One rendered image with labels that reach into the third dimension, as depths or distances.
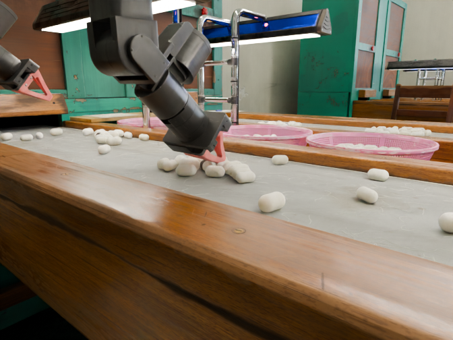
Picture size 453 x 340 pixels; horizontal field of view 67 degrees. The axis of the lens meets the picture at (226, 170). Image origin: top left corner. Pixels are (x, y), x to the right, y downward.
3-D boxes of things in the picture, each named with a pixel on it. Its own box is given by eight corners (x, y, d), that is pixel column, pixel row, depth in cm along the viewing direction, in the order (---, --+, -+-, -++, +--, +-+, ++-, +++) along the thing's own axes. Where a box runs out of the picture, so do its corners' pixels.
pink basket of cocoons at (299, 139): (305, 180, 79) (307, 139, 77) (197, 171, 87) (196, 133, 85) (314, 158, 103) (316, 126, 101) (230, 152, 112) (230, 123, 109)
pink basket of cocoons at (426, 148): (416, 210, 59) (424, 156, 57) (282, 183, 76) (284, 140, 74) (442, 179, 79) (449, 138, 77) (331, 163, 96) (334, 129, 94)
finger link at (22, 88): (50, 88, 88) (15, 61, 81) (63, 88, 83) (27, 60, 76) (34, 109, 86) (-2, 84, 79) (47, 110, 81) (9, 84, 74)
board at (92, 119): (91, 122, 117) (90, 119, 117) (69, 120, 126) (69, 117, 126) (166, 116, 142) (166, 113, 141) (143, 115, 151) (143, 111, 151)
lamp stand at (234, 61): (237, 152, 113) (238, 4, 103) (193, 145, 126) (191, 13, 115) (268, 144, 127) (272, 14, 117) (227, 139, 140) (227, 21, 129)
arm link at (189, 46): (87, 54, 44) (125, 49, 39) (134, -8, 48) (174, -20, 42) (147, 113, 53) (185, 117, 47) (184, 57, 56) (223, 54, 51)
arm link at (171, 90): (122, 91, 47) (148, 92, 43) (148, 53, 49) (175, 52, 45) (154, 122, 52) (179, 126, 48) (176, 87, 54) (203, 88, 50)
